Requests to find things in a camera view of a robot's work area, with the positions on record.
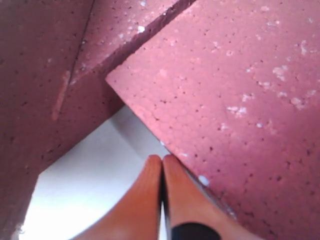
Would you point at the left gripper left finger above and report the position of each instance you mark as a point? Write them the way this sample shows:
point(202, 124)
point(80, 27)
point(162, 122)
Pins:
point(137, 215)

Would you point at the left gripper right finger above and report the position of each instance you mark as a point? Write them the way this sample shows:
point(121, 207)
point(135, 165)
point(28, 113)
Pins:
point(191, 214)

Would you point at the red brick under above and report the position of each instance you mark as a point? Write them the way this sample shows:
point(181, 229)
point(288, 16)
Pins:
point(232, 88)

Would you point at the red brick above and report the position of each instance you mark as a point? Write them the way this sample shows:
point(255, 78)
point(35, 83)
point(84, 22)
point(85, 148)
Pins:
point(117, 28)
point(42, 115)

